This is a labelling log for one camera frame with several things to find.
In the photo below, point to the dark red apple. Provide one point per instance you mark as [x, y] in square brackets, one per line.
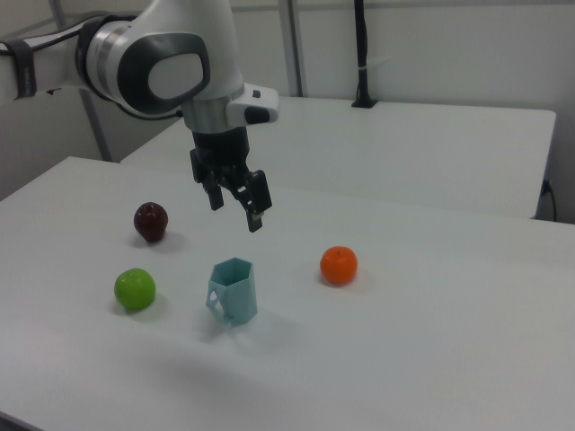
[151, 222]

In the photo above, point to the green apple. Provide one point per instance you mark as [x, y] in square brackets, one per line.
[134, 289]

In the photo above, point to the orange fruit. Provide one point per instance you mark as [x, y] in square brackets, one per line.
[338, 265]

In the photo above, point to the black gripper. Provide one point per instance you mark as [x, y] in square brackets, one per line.
[220, 150]

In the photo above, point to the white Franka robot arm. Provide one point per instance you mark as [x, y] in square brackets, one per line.
[175, 76]

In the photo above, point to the light blue hexagonal mug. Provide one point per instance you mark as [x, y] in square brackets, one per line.
[238, 294]

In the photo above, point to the black pole with clamp base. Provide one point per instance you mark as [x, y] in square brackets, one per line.
[361, 54]

